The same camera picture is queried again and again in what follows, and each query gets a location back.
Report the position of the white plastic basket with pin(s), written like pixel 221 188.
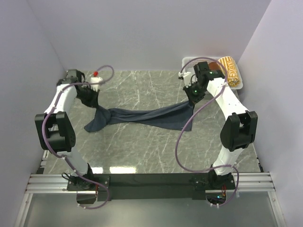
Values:
pixel 188 63

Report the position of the dark blue towel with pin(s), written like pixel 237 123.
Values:
pixel 172 117

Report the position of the yellow striped rolled towel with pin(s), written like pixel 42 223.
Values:
pixel 234 78

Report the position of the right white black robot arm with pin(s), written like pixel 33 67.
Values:
pixel 240 124

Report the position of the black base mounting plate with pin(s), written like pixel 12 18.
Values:
pixel 107 187

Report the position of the brown rolled towel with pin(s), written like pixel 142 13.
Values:
pixel 214 66

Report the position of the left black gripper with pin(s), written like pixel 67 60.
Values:
pixel 93 102

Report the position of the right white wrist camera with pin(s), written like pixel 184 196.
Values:
pixel 188 77

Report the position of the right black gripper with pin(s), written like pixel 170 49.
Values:
pixel 192 99

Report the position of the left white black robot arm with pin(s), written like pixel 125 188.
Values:
pixel 55 130

